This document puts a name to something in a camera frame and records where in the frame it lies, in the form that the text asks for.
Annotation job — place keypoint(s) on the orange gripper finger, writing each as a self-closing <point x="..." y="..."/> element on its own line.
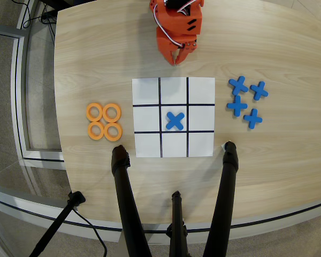
<point x="187" y="49"/>
<point x="166" y="49"/>

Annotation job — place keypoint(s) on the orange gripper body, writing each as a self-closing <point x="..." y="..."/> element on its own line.
<point x="166" y="43"/>

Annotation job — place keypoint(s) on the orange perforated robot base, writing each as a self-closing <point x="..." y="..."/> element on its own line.
<point x="153" y="6"/>

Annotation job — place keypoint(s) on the white tic-tac-toe grid paper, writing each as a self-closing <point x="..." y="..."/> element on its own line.
<point x="147" y="92"/>

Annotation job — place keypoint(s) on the blue foam cross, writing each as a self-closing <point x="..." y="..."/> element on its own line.
<point x="237" y="105"/>
<point x="175" y="121"/>
<point x="252" y="118"/>
<point x="238" y="85"/>
<point x="259" y="90"/>

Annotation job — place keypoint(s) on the thin black tripod leg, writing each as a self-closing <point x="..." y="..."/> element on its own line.
<point x="177" y="222"/>

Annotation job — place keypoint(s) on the black stand pole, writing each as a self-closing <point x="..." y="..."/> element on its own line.
<point x="59" y="222"/>

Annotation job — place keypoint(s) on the grey metal floor frame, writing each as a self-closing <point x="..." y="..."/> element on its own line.
<point x="17" y="80"/>

